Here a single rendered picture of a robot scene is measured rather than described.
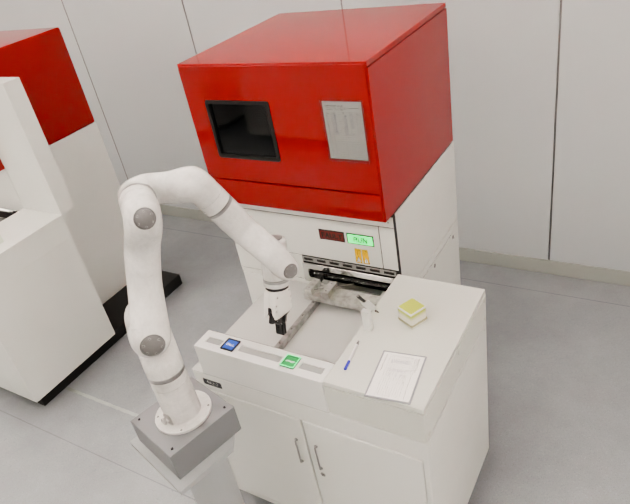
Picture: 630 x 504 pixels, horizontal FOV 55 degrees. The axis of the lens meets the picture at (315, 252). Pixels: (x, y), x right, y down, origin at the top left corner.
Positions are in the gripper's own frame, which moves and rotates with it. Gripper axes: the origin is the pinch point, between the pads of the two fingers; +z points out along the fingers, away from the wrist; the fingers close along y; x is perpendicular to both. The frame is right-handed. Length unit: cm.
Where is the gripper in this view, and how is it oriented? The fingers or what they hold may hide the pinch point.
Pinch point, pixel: (280, 328)
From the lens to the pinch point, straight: 198.6
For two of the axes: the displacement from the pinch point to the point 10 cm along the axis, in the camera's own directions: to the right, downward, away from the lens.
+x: 8.6, 1.4, -5.0
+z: 0.6, 9.3, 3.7
